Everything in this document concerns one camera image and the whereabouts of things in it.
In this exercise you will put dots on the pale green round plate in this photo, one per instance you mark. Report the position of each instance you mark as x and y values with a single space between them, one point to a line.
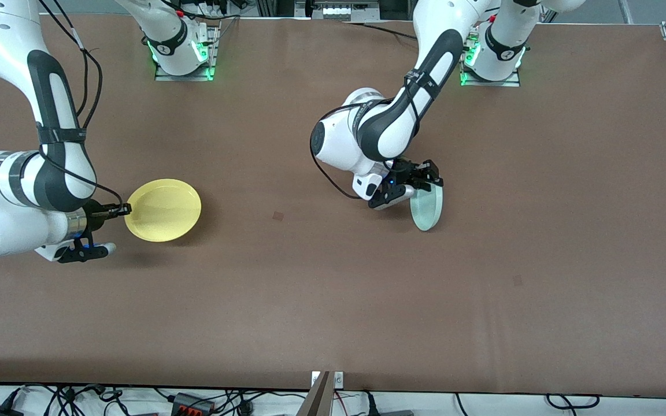
427 211

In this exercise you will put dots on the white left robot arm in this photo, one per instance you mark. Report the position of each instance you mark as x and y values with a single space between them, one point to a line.
391 127

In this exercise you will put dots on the white pole clamp bracket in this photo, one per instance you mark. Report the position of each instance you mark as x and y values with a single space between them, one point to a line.
339 379

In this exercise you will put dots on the brown table cloth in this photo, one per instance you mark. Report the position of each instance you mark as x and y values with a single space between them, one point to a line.
333 300

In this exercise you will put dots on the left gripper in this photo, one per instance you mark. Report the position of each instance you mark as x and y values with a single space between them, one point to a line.
407 172

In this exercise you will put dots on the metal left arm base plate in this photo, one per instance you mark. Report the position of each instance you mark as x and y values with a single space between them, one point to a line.
489 84

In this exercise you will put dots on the white terminal block device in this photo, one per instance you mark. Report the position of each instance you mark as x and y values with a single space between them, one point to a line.
344 10

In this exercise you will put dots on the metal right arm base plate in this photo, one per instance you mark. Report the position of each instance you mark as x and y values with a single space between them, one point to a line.
182 78

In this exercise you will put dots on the grey camera stand pole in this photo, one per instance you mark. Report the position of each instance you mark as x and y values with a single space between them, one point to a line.
317 401

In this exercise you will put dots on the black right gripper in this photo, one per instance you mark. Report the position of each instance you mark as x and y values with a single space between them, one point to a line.
95 210

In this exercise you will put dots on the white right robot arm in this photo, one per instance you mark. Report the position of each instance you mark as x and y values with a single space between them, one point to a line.
21 179

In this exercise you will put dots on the black power adapter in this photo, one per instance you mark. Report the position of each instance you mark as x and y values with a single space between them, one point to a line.
0 411

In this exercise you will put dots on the black orange power strip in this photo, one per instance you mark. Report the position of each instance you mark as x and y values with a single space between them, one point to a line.
191 402

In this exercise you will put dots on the yellow round plate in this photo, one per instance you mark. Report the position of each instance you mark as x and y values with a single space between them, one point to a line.
165 211

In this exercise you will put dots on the black plug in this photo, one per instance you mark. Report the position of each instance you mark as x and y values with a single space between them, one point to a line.
372 407

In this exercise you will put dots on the grey flat box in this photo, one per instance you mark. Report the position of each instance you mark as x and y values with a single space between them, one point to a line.
396 413

